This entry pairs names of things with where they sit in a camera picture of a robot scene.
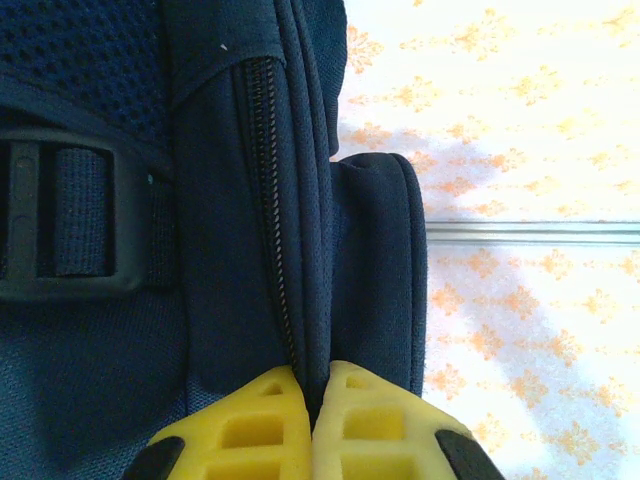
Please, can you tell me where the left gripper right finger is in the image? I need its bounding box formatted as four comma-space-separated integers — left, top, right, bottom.
310, 360, 506, 480

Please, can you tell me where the aluminium right frame post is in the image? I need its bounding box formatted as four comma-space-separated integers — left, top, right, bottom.
424, 219, 640, 248

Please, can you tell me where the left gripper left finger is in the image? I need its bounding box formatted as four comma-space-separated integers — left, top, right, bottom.
122, 364, 314, 480

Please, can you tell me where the navy blue backpack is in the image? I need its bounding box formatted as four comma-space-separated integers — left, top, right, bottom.
0, 0, 430, 480

